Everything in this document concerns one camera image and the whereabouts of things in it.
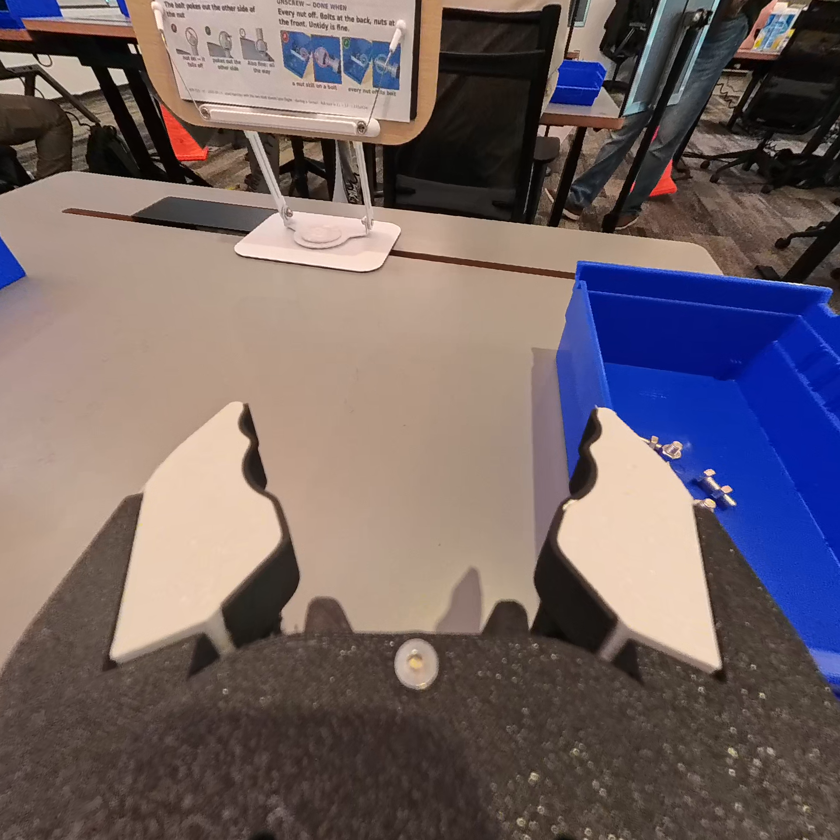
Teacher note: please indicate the blue plastic bin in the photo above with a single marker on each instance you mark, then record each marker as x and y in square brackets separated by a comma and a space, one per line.
[689, 407]
[577, 82]
[8, 262]

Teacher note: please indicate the white document stand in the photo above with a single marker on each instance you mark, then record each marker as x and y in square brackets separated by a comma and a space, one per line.
[315, 253]

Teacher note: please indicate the brown top office desk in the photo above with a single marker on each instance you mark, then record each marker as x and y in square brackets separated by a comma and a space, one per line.
[584, 115]
[79, 29]

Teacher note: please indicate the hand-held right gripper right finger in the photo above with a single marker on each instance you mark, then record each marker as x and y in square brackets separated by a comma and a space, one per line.
[643, 544]

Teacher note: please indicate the black stand pole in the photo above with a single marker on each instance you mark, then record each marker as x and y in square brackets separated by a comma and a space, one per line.
[630, 177]

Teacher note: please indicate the black mesh office chair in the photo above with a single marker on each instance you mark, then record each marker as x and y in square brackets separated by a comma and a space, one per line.
[472, 131]

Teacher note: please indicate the printed instruction sheet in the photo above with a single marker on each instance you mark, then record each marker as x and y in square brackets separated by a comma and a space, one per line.
[197, 92]

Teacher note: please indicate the orange traffic cone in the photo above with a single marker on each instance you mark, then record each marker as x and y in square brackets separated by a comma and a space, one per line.
[666, 180]
[187, 144]

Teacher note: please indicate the steel bolt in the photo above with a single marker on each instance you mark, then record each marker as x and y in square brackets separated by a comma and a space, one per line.
[705, 505]
[666, 449]
[716, 487]

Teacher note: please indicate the black backpack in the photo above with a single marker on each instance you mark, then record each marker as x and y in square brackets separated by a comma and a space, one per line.
[111, 151]

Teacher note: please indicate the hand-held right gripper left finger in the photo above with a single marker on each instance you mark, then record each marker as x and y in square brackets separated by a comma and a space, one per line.
[197, 525]

